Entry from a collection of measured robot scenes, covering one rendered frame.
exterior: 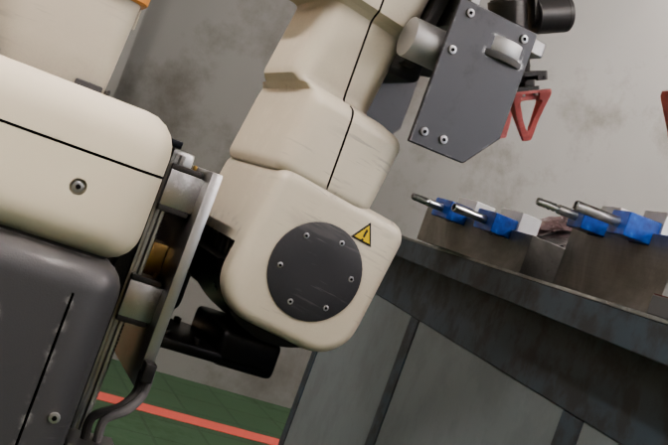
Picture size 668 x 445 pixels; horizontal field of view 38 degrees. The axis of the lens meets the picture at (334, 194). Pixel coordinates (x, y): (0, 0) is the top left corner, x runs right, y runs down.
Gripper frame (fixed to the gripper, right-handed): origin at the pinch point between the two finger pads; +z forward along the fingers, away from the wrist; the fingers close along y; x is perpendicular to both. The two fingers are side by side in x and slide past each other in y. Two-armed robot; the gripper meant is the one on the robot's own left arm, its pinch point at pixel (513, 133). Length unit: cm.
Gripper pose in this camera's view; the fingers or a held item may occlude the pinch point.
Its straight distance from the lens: 146.4
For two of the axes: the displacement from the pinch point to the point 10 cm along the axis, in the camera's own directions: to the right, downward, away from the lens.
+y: -3.6, -1.1, 9.3
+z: 0.8, 9.9, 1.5
